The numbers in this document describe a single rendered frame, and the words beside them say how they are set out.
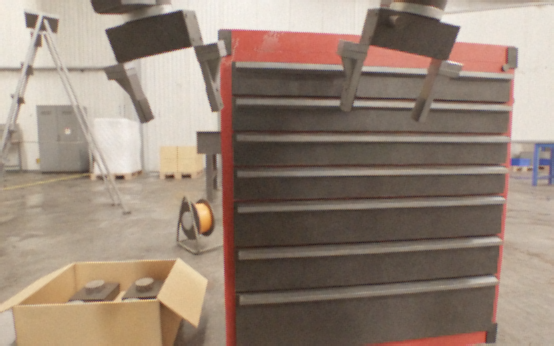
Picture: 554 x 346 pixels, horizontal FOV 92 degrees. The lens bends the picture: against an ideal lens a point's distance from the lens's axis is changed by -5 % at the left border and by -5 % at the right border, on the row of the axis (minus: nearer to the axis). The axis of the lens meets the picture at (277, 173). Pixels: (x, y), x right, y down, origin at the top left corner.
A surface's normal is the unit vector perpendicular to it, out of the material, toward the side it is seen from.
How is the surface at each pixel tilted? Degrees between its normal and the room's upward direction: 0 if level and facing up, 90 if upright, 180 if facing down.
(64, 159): 90
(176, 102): 90
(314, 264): 90
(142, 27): 114
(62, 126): 90
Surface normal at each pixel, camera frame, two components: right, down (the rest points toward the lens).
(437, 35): 0.09, 0.48
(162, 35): -0.12, 0.48
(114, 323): 0.14, 0.09
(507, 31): -0.32, 0.08
